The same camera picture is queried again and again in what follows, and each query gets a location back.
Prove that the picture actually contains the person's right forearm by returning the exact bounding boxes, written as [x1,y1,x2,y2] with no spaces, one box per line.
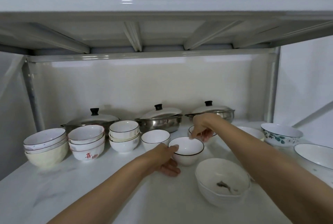
[208,115,333,224]

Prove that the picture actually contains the white metal shelf rack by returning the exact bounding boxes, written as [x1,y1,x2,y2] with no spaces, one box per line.
[0,11,333,133]

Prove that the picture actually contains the person's left forearm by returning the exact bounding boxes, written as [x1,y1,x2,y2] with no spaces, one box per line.
[47,151,160,224]

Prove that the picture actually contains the white bowl with fish print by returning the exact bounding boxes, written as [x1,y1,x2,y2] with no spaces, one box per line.
[195,158,251,197]

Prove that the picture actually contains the wide shallow white bowl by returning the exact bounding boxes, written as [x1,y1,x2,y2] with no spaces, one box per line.
[294,143,333,171]

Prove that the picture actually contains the white bowl with red characters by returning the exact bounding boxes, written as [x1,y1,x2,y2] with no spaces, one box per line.
[71,142,105,161]

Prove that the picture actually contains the large cream bowl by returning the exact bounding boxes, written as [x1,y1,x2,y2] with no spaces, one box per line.
[25,141,70,168]

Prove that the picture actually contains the white bowl with leaf print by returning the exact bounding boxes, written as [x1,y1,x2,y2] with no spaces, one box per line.
[261,123,304,147]

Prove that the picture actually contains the white bowl with faint print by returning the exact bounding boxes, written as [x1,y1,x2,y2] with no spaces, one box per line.
[109,137,140,153]

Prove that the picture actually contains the person's left hand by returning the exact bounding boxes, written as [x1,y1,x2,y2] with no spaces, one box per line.
[145,143,181,177]

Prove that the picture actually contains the person's right hand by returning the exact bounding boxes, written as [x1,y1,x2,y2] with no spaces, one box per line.
[189,114,218,143]

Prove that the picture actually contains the white scalloped bowl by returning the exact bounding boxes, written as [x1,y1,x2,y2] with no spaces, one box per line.
[198,178,252,208]

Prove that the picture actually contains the black-rimmed white bowl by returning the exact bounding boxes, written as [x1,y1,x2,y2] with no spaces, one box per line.
[141,130,171,152]
[109,120,139,140]
[188,125,218,146]
[168,137,204,167]

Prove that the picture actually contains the plain white bowl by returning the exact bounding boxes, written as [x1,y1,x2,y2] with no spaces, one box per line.
[235,127,265,143]

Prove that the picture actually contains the dark-rimmed speckled white bowl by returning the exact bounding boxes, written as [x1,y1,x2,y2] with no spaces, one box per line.
[23,128,66,147]
[24,138,68,154]

